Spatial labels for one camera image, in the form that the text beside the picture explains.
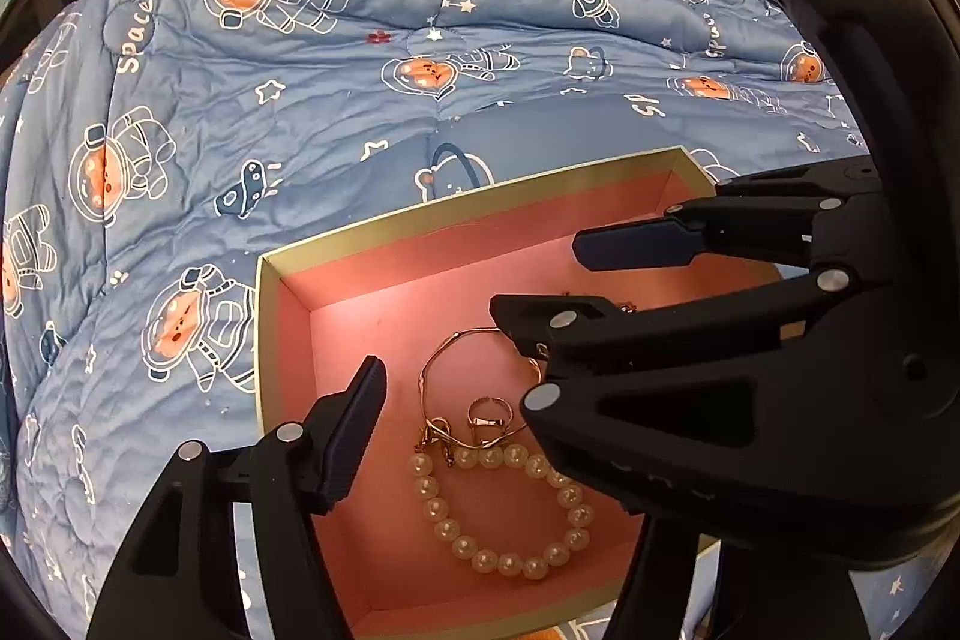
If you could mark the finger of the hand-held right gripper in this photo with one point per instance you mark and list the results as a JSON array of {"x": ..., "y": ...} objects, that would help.
[
  {"x": 637, "y": 242},
  {"x": 675, "y": 347}
]

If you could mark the green box with pink inside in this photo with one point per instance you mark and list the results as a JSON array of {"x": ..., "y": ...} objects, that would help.
[{"x": 390, "y": 280}]

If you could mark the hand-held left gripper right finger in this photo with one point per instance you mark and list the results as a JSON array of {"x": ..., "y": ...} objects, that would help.
[{"x": 660, "y": 580}]

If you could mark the blue astronaut bear printed blanket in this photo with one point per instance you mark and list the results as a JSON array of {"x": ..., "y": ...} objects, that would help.
[{"x": 300, "y": 85}]

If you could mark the gold bangle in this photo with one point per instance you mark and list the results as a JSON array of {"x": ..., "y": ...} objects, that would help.
[{"x": 450, "y": 340}]

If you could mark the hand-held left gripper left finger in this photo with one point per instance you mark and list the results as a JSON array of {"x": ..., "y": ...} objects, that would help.
[{"x": 352, "y": 430}]

